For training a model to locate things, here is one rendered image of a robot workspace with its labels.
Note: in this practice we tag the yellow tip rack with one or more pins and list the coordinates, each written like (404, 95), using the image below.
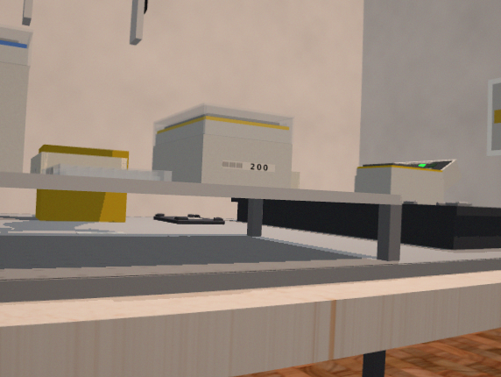
(426, 186)

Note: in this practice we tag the white flat shelf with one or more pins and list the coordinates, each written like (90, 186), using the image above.
(389, 212)

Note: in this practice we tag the grey perforated base plate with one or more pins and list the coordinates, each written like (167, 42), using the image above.
(48, 260)

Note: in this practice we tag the dark grey square pad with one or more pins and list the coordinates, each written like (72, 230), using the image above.
(190, 219)

